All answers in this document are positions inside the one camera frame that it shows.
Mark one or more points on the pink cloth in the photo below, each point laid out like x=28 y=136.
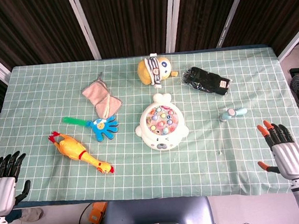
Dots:
x=96 y=93

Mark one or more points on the white seal-shaped toy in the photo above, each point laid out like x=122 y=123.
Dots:
x=162 y=139

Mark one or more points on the black gloves in plastic bag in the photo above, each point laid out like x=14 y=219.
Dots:
x=205 y=81

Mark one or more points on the blue-grey robot torso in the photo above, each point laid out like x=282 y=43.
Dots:
x=156 y=212

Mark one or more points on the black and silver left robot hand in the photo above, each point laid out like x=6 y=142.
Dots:
x=1 y=195

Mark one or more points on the silver right hand orange fingertips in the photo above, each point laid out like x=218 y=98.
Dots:
x=289 y=159

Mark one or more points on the orange device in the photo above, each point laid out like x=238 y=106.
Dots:
x=97 y=215

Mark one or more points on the yellow plush toy striped hat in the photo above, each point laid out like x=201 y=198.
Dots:
x=145 y=72

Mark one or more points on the blue hand clapper toy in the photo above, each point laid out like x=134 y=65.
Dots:
x=106 y=128

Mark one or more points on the green checkered tablecloth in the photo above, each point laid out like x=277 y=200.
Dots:
x=44 y=87

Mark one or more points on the yellow rubber chicken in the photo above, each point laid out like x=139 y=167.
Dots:
x=69 y=147

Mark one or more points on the blue and white floor rag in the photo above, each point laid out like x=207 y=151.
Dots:
x=29 y=214

